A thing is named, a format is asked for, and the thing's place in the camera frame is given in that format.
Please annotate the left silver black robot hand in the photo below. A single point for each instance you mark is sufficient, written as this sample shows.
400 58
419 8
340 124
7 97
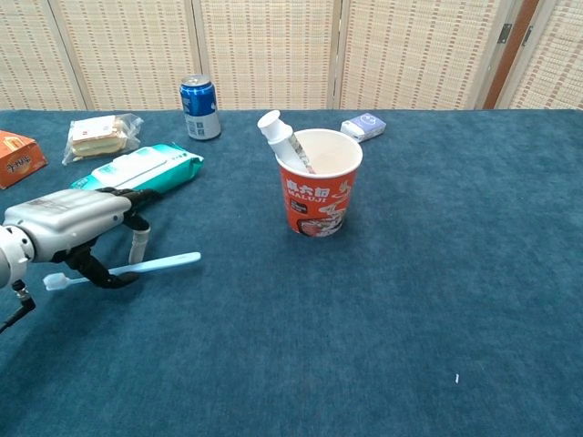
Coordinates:
64 218

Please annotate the light blue toothbrush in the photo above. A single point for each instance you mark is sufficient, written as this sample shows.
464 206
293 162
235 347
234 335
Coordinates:
173 260

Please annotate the white toothpaste tube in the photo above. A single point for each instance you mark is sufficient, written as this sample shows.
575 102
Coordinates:
275 129

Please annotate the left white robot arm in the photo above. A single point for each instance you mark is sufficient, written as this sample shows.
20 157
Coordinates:
9 259

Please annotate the orange cardboard box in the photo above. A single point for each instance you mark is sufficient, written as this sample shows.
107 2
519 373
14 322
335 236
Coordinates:
18 159

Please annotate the sandwich in clear wrapper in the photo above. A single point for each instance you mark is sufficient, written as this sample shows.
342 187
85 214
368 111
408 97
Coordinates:
95 141

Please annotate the teal wet wipes pack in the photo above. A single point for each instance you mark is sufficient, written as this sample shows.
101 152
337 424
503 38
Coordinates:
155 166

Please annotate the blue white drink can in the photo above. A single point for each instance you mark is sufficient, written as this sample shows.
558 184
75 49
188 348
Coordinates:
200 114

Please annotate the red paper noodle cup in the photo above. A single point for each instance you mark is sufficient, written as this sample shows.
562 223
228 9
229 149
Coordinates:
319 200

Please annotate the bamboo folding screen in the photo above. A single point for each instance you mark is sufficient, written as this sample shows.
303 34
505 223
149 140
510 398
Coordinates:
273 45

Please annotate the small blue tissue pack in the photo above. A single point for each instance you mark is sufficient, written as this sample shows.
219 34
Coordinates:
364 125

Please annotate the blue table cloth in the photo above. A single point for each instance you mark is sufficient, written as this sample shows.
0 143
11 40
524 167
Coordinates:
432 273

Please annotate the black screen hinge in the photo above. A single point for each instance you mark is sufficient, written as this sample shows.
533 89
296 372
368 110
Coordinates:
502 33
527 35

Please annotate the brown wooden post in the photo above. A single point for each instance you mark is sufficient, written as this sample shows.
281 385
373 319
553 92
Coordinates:
510 54

